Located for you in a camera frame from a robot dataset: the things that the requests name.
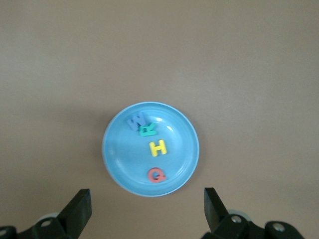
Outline blue plate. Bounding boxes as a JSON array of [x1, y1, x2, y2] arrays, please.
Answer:
[[102, 101, 200, 198]]

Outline blue letter W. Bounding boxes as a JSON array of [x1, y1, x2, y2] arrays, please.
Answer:
[[127, 112, 147, 132]]

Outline red letter Q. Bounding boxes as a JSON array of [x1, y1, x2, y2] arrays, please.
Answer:
[[148, 167, 167, 184]]

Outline teal letter R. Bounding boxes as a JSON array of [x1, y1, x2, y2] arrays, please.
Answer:
[[139, 122, 158, 137]]

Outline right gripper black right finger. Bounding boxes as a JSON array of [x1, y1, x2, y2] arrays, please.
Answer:
[[202, 187, 306, 239]]

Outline yellow letter H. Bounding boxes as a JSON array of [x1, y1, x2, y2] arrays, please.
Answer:
[[149, 139, 167, 157]]

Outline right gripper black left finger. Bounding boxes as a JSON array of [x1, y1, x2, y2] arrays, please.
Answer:
[[0, 189, 93, 239]]

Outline brown table cover sheet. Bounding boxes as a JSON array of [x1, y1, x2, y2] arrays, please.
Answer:
[[0, 0, 319, 239]]

